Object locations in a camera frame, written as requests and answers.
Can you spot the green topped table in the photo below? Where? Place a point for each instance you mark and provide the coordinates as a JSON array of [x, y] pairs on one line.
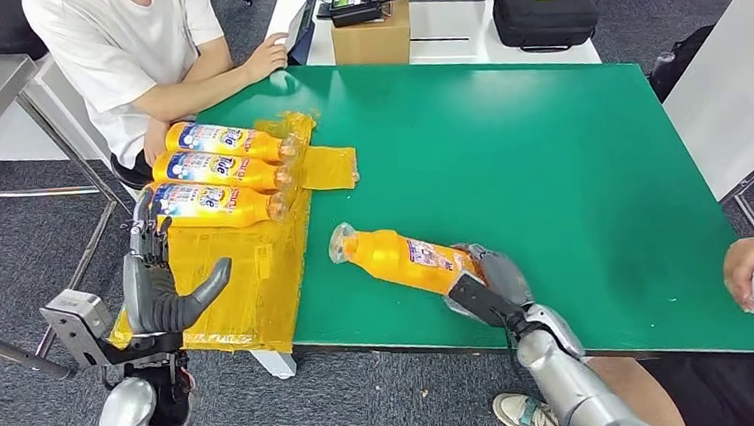
[[581, 190]]

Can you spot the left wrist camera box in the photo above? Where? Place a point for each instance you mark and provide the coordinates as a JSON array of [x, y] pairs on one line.
[[75, 319]]

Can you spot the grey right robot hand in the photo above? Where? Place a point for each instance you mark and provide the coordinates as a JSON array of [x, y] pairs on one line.
[[508, 279]]

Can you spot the black bag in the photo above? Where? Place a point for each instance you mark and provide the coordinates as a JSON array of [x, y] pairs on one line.
[[682, 64]]

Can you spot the orange detergent bottle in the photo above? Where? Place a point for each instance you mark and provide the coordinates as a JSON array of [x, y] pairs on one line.
[[266, 146], [393, 260], [255, 173], [251, 210]]

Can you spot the yellow tape patch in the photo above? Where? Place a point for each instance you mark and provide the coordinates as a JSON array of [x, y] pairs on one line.
[[242, 274]]

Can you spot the dark blue panel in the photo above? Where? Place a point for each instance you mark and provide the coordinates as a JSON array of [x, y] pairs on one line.
[[305, 44]]

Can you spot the white table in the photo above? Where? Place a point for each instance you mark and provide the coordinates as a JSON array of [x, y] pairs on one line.
[[458, 43]]

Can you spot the black stool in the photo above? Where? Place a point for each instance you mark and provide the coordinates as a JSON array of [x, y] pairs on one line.
[[125, 178]]

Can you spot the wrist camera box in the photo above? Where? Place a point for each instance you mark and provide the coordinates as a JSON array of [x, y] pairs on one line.
[[479, 297], [75, 319]]

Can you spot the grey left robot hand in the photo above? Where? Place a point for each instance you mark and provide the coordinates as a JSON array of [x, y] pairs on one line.
[[151, 300]]

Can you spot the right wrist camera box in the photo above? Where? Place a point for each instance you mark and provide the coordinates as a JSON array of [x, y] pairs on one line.
[[479, 297]]

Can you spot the person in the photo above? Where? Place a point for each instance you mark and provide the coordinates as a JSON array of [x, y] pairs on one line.
[[752, 258], [113, 50]]

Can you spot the grey table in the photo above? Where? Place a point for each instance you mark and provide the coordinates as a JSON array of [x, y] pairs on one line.
[[734, 93]]

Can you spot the brown cardboard box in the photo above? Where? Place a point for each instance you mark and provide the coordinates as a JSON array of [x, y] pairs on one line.
[[371, 39]]

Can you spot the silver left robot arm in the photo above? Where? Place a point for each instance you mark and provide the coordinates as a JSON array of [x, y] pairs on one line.
[[125, 415]]

